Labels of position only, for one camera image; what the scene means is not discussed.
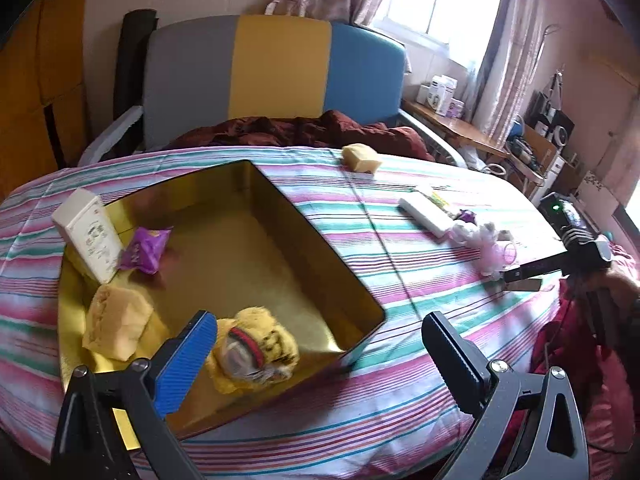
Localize pink white plush toy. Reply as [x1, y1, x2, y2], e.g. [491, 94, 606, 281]
[449, 220, 518, 280]

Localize yellow tiger plush toy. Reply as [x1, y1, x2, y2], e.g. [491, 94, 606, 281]
[205, 306, 299, 394]

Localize white foam block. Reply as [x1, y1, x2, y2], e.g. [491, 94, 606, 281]
[398, 193, 454, 238]

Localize white carton box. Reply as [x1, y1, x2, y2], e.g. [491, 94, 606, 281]
[52, 188, 122, 284]

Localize yellow sponge block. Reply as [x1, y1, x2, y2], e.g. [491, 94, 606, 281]
[342, 143, 382, 174]

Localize person's right hand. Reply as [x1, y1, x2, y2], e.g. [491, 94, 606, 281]
[580, 263, 639, 324]

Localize striped bed sheet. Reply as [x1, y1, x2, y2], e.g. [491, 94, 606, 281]
[1, 148, 561, 479]

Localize cluttered desk items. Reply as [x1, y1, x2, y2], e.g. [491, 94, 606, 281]
[506, 70, 585, 206]

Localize wooden side shelf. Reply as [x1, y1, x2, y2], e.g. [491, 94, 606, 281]
[401, 100, 509, 159]

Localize gold metal tin box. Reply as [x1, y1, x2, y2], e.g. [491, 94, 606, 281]
[56, 159, 388, 453]

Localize white boxes on shelf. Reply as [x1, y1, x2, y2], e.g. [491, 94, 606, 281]
[416, 75, 464, 118]

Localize dark red blanket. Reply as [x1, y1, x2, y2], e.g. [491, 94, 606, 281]
[167, 110, 434, 162]

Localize wooden wardrobe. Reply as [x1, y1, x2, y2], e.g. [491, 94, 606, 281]
[1, 0, 91, 197]

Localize grey yellow blue headboard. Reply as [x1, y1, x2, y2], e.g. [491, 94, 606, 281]
[142, 15, 406, 151]

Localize white bed rail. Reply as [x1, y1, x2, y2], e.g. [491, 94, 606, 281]
[78, 105, 143, 167]

